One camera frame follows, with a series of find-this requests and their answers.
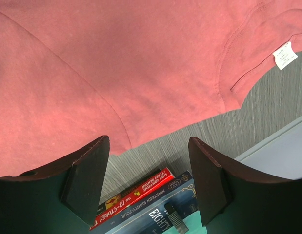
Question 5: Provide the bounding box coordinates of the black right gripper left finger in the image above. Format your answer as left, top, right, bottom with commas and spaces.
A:
0, 136, 110, 234

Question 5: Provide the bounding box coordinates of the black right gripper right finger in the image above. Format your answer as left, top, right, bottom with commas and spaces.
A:
188, 137, 302, 234

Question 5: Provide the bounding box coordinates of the pink t-shirt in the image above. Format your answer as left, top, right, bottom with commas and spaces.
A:
0, 0, 302, 177

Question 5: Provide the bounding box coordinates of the red book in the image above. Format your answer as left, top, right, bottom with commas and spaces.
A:
90, 168, 175, 230

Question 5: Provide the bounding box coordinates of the blue patterned book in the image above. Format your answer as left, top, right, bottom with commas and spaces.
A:
90, 171, 198, 234

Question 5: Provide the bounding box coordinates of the aluminium frame rail right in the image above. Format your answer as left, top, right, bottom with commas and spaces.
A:
235, 116, 302, 162

